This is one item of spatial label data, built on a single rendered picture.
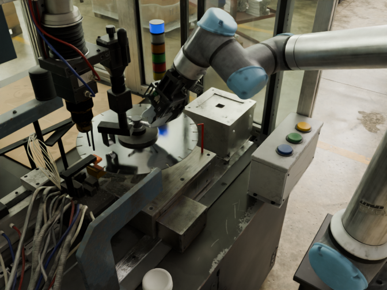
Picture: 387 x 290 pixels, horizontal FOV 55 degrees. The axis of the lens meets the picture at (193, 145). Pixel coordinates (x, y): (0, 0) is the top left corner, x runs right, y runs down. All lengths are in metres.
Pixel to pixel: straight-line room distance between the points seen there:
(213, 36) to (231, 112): 0.47
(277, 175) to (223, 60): 0.40
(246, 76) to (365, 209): 0.32
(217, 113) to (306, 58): 0.49
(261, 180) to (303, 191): 1.24
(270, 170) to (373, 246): 0.39
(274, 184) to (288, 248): 0.96
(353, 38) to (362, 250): 0.38
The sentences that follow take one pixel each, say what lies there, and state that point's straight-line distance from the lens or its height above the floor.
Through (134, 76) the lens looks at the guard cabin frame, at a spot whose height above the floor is 0.83.
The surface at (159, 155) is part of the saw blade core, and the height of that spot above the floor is 0.95.
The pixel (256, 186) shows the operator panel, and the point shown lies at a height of 0.79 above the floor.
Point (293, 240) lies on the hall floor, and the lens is 2.04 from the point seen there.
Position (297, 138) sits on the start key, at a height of 0.91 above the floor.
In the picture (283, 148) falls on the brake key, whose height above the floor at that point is 0.91.
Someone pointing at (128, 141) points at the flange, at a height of 0.96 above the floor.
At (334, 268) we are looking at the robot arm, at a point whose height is 0.93.
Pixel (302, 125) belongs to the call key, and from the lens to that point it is 1.18.
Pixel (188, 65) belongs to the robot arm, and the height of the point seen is 1.19.
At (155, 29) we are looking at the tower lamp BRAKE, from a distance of 1.19.
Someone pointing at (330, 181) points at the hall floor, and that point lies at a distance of 2.43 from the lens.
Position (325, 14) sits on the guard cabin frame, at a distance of 1.12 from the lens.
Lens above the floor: 1.54
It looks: 37 degrees down
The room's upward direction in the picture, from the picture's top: straight up
